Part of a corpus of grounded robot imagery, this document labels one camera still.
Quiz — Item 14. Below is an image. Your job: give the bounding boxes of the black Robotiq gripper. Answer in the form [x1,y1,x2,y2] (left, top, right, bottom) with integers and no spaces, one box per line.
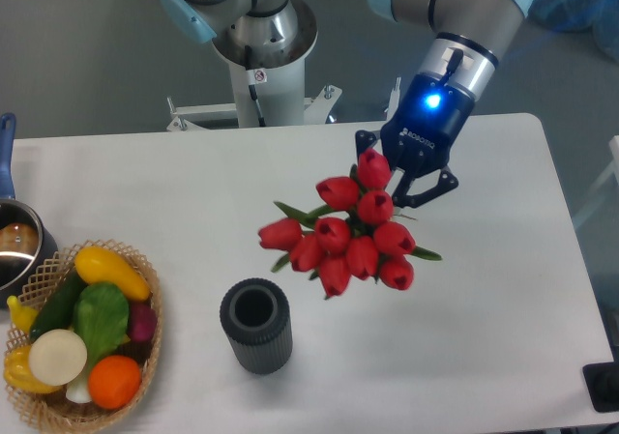
[355,74,474,209]

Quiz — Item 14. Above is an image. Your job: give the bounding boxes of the red tulip bouquet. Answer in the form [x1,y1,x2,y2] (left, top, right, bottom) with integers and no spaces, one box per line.
[258,150,442,299]

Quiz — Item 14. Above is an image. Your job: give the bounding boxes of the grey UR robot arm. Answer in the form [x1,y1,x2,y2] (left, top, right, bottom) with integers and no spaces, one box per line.
[161,0,534,208]

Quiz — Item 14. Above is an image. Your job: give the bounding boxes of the dark grey ribbed vase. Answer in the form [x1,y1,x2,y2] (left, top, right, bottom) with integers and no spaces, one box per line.
[220,277,293,375]

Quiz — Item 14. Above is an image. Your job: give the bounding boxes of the blue plastic bag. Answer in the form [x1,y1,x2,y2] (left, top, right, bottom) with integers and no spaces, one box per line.
[529,0,618,61]

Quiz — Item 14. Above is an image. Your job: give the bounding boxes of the black device at table edge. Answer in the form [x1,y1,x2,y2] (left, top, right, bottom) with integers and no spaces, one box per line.
[582,362,618,413]

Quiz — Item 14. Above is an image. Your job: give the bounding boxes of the purple red onion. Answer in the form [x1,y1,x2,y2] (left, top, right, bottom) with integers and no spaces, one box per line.
[127,303,158,343]

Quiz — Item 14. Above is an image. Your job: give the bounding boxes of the yellow squash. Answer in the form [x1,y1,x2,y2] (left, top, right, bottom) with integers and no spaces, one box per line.
[74,246,151,302]

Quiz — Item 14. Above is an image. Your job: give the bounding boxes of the green lettuce leaf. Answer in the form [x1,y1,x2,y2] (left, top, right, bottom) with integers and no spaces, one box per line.
[73,282,130,370]

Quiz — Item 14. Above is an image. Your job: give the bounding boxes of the woven wicker basket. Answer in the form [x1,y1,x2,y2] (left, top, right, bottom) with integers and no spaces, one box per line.
[5,240,163,433]

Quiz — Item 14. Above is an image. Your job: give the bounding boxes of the orange fruit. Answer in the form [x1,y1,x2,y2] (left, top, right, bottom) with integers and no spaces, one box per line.
[88,355,141,410]

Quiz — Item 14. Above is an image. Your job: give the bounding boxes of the dark green cucumber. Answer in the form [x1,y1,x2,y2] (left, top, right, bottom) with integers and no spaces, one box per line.
[29,270,87,342]

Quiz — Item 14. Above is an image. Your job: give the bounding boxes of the white green scallion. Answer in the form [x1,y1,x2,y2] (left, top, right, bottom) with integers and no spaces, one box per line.
[66,367,92,404]

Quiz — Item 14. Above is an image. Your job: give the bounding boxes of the yellow bell pepper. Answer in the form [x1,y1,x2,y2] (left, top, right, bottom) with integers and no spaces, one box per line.
[4,345,62,394]

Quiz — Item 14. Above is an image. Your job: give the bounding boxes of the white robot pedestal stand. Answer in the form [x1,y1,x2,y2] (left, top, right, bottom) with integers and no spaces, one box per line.
[162,0,342,131]

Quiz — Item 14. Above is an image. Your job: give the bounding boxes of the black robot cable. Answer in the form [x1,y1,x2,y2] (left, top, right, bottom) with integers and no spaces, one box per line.
[243,44,267,128]

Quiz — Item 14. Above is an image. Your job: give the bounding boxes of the blue handled saucepan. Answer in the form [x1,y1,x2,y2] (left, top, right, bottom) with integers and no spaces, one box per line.
[1,112,57,310]

